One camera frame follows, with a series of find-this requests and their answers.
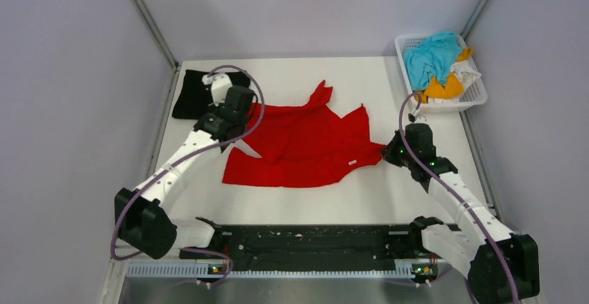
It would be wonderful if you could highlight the red t shirt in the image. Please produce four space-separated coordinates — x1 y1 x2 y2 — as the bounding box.
222 81 384 188

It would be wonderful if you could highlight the white plastic laundry basket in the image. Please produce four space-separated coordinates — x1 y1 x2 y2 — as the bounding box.
395 33 488 113

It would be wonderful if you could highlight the purple cable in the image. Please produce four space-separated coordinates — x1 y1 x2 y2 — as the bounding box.
110 65 267 289
397 92 521 304

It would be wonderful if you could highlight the white t shirt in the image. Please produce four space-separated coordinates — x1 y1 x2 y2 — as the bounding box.
423 60 481 103

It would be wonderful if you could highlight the light blue t shirt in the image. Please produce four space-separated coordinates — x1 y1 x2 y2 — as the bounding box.
403 31 463 91

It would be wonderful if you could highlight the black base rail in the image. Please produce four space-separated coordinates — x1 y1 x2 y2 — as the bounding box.
179 224 439 273

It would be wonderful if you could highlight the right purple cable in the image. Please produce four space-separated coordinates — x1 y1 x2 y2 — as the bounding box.
397 92 521 304

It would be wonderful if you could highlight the folded black t shirt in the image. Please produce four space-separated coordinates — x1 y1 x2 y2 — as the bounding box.
171 69 251 121

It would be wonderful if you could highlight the orange t shirt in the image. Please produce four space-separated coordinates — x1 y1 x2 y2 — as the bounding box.
404 47 474 102

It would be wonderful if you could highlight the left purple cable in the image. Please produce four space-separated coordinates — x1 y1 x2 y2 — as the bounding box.
110 65 267 289

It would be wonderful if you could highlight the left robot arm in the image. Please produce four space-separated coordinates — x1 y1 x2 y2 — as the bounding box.
110 73 265 261

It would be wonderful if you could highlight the aluminium frame rail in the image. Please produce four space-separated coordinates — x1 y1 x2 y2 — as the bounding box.
125 253 450 283

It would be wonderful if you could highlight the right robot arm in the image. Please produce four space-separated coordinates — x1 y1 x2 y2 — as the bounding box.
381 123 540 303

